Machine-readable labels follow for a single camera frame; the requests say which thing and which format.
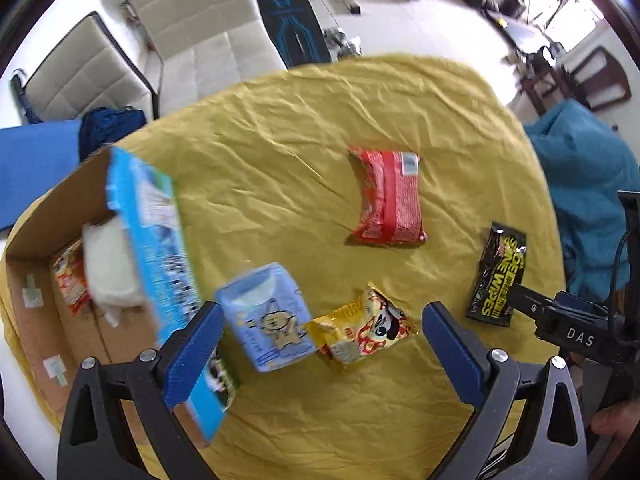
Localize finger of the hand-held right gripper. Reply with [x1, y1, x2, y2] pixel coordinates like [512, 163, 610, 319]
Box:
[514, 283, 556, 319]

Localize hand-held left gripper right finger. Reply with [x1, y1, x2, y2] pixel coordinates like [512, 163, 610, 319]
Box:
[421, 301, 588, 480]

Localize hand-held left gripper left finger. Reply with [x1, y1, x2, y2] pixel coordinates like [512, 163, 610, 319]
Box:
[56, 301, 226, 480]

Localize light blue tissue pack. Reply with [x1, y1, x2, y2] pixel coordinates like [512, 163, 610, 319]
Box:
[215, 261, 317, 373]

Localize long blue wipes packet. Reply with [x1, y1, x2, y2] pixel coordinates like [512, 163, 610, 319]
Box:
[106, 149, 241, 443]

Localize cardboard box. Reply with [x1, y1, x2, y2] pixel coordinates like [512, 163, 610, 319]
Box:
[0, 147, 216, 448]

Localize white soft packet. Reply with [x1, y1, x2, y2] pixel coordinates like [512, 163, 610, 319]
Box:
[82, 215, 146, 328]

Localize person's right hand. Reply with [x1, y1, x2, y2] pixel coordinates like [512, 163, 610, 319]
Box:
[590, 402, 640, 456]

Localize black wipes packet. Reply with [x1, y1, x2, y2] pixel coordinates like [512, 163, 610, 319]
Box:
[465, 221, 530, 327]

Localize teal cloth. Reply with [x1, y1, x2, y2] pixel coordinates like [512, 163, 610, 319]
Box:
[522, 99, 640, 301]

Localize yellow red snack packet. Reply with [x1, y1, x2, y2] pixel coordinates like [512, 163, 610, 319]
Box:
[51, 242, 93, 317]

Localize red noodle packet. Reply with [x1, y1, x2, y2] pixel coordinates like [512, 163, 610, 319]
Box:
[348, 146, 428, 246]

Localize brown wooden chair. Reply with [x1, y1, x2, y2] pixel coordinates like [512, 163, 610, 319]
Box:
[520, 45, 631, 116]

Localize yellow tablecloth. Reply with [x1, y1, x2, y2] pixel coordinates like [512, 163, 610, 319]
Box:
[0, 52, 571, 480]

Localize dark blue bag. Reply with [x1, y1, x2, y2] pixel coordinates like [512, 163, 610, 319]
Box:
[77, 106, 148, 163]

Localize blue mat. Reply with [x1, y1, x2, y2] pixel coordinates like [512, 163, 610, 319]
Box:
[0, 119, 83, 233]

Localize beige padded chair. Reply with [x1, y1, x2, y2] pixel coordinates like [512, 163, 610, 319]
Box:
[122, 0, 288, 106]
[22, 11, 161, 123]

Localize chrome dumbbell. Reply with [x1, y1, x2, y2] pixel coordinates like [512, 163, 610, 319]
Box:
[322, 27, 363, 58]

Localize black blue bench pad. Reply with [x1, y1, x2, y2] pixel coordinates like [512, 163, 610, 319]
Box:
[252, 0, 333, 68]

